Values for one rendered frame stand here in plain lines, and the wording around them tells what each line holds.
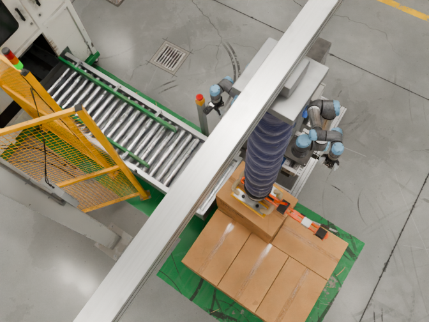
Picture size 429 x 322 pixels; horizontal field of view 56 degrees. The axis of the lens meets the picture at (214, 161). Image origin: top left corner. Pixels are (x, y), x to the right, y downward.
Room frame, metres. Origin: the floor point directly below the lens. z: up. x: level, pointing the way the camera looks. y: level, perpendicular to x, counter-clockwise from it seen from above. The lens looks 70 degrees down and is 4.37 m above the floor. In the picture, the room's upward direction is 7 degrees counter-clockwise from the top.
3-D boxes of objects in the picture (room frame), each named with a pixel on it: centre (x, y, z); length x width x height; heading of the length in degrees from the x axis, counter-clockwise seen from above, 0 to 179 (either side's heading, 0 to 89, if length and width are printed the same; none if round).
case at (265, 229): (0.89, -0.32, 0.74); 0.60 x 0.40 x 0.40; 45
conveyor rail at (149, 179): (1.65, 1.05, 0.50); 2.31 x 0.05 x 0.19; 49
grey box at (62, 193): (0.93, 1.12, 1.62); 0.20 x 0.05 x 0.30; 49
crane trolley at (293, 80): (0.89, -0.32, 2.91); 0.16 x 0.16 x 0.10; 49
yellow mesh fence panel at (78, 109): (1.24, 1.19, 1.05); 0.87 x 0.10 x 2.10; 101
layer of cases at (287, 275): (0.46, -0.36, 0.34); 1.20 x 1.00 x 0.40; 49
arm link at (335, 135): (1.02, -0.82, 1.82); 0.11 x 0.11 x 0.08; 78
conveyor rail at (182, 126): (2.14, 0.63, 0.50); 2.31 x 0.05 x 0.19; 49
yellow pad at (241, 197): (0.83, -0.25, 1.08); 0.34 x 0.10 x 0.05; 47
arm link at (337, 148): (0.92, -0.82, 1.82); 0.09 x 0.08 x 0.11; 168
